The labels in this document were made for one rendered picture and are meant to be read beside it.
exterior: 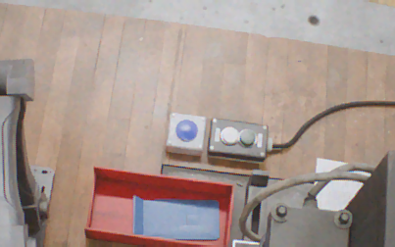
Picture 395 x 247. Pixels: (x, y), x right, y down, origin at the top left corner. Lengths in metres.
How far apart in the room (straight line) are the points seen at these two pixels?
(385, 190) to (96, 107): 0.90
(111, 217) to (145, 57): 0.33
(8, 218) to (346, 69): 0.82
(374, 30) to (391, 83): 1.14
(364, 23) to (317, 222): 1.97
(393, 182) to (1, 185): 0.57
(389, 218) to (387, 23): 2.11
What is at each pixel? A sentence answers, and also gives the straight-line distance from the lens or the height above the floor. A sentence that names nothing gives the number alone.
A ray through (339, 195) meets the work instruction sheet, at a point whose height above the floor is 0.90.
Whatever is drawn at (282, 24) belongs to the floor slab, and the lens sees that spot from 2.79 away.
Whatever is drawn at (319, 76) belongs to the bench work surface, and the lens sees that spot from 1.70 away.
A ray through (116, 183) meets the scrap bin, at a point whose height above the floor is 0.91.
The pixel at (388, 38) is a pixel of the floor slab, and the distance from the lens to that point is 2.86.
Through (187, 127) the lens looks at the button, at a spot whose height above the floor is 0.94.
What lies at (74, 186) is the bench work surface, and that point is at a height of 0.90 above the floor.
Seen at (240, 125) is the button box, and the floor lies 0.93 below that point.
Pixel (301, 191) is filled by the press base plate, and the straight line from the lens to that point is 1.60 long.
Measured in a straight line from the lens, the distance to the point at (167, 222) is 1.54.
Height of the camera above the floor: 2.38
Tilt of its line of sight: 66 degrees down
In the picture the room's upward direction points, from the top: 11 degrees clockwise
